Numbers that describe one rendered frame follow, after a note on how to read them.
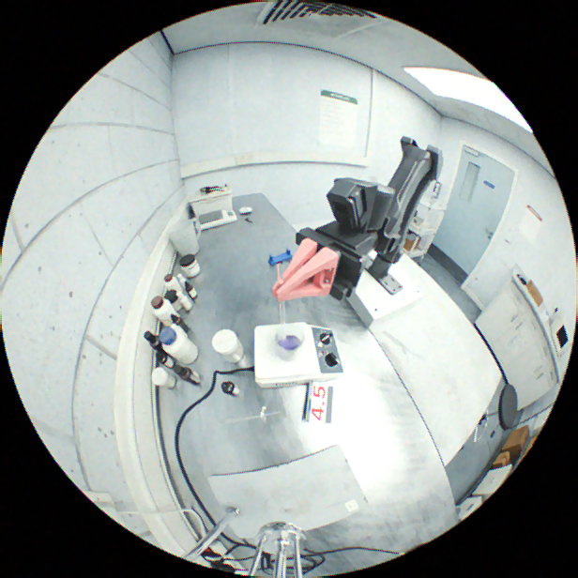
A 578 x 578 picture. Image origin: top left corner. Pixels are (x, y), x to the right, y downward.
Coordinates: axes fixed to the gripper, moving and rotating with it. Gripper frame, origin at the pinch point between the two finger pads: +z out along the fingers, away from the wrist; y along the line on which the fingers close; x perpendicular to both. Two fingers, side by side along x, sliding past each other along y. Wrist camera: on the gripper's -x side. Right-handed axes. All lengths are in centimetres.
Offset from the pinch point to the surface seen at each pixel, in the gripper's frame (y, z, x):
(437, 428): 44, -14, 28
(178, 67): -153, -26, -109
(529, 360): 218, -171, 68
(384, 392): 23.1, -12.2, 27.7
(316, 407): 12.4, 2.0, 25.2
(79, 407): -7.6, 41.7, 6.3
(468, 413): 55, -24, 28
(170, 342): -17.1, 19.2, 16.9
